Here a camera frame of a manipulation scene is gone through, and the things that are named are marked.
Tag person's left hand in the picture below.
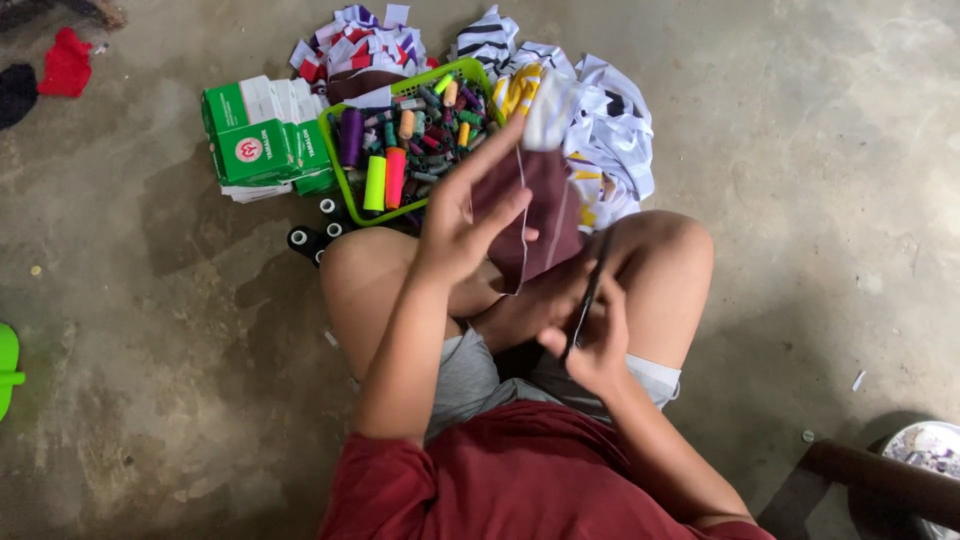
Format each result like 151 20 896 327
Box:
416 118 540 291

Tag person's right hand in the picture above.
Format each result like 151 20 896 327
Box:
536 273 633 396

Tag black thread scissors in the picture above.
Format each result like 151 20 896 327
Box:
562 225 618 366

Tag maroon and white fabric piece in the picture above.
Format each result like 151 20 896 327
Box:
471 69 591 296

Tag person's right leg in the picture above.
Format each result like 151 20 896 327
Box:
465 210 716 373

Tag person's leg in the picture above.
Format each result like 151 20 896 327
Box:
465 210 716 373
318 225 511 385

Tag person's grey shorts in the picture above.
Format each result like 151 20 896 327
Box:
423 326 683 444

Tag person's maroon shirt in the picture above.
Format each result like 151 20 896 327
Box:
318 399 777 540

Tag pile of white striped garments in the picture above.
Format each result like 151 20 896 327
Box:
448 3 657 235

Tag person's left leg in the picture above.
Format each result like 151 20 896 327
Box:
318 225 511 385

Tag large neon orange thread cone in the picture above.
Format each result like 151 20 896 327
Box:
384 146 408 212

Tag yellow and white fabric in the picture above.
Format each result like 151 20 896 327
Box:
491 62 546 121

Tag heap of small thread spools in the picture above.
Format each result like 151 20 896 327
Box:
330 71 502 226

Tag large neon yellow thread cone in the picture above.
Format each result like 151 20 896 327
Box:
363 155 388 213

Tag green plastic basket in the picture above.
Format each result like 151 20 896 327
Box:
317 57 506 228

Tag large purple thread cone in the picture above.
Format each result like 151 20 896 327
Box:
337 107 366 171

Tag green and white carton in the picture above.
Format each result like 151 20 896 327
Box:
270 77 333 178
201 75 300 188
294 168 339 198

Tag dark brown folded cloth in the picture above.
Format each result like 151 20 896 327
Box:
326 69 411 106

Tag brown wooden bar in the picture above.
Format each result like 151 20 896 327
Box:
798 438 960 534

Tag pile of red white fabric scraps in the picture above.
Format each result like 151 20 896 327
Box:
288 3 444 95

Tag white round container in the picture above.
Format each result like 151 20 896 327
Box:
879 420 960 540

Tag red cloth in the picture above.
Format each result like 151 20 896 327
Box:
37 27 95 99

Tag green plastic object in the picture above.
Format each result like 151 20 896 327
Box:
0 322 27 423

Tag black cloth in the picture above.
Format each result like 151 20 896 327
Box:
0 63 39 131

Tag dark rag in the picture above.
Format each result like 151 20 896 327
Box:
0 0 127 33

